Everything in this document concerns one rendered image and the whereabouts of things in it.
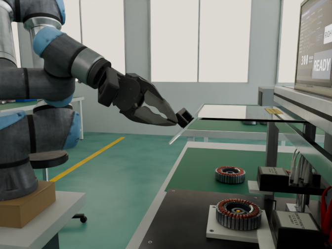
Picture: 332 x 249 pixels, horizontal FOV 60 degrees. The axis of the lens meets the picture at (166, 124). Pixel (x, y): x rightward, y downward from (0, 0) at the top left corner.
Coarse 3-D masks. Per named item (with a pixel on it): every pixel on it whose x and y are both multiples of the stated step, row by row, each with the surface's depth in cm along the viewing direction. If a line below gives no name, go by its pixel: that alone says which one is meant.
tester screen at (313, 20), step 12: (324, 0) 53; (312, 12) 60; (324, 12) 52; (312, 24) 59; (324, 24) 52; (300, 36) 69; (312, 36) 59; (300, 48) 68; (312, 48) 59; (324, 48) 52; (300, 60) 68; (312, 60) 58; (312, 72) 58
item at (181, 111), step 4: (184, 108) 75; (180, 112) 68; (184, 112) 73; (188, 112) 76; (176, 116) 66; (180, 116) 66; (184, 116) 75; (188, 116) 75; (180, 120) 66; (184, 120) 66; (188, 120) 75; (180, 124) 66; (184, 124) 66
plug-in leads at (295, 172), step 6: (300, 156) 66; (294, 162) 68; (306, 162) 69; (294, 168) 68; (306, 168) 66; (294, 174) 67; (306, 174) 66; (312, 174) 69; (318, 174) 68; (294, 180) 67; (306, 180) 67; (312, 180) 69; (318, 180) 69
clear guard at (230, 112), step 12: (204, 108) 73; (216, 108) 73; (228, 108) 73; (240, 108) 73; (252, 108) 73; (276, 108) 73; (192, 120) 59; (216, 120) 58; (228, 120) 57; (240, 120) 57; (252, 120) 56; (264, 120) 56; (276, 120) 56; (288, 120) 55; (300, 120) 55; (180, 132) 60
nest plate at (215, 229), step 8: (208, 216) 76; (264, 216) 76; (208, 224) 72; (216, 224) 72; (264, 224) 72; (208, 232) 68; (216, 232) 68; (224, 232) 68; (232, 232) 68; (240, 232) 68; (248, 232) 68; (256, 232) 68; (240, 240) 67; (248, 240) 66; (256, 240) 66
